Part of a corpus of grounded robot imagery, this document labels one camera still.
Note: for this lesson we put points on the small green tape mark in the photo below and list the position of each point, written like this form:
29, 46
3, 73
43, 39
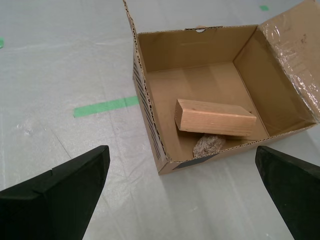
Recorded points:
264, 7

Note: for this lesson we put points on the white plastic table cover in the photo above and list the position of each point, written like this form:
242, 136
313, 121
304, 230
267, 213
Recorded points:
62, 75

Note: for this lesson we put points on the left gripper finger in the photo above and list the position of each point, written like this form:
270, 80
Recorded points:
295, 195
50, 205

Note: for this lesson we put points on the long green tape strip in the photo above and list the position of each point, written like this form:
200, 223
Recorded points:
105, 106

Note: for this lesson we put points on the pinkish speckled granite rock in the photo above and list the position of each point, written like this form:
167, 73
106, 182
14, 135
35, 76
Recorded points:
208, 146

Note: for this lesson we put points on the brown cardboard box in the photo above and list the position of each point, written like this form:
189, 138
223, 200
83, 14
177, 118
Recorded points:
212, 75

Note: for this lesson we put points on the light wooden block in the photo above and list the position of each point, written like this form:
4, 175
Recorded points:
215, 118

